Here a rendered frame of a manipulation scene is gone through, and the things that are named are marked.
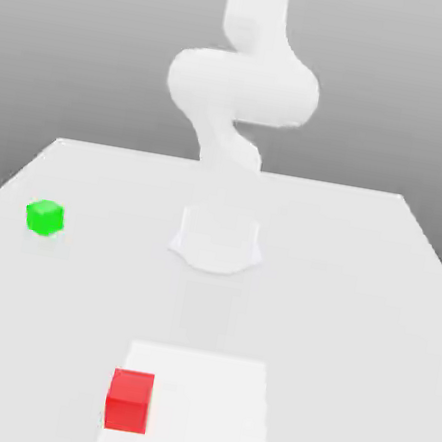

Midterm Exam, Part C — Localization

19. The small green cube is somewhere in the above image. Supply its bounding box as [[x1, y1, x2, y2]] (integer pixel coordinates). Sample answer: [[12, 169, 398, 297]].
[[21, 196, 69, 241]]

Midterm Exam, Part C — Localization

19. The small red cube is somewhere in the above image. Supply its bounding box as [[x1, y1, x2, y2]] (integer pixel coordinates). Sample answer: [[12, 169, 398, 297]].
[[100, 366, 157, 437]]

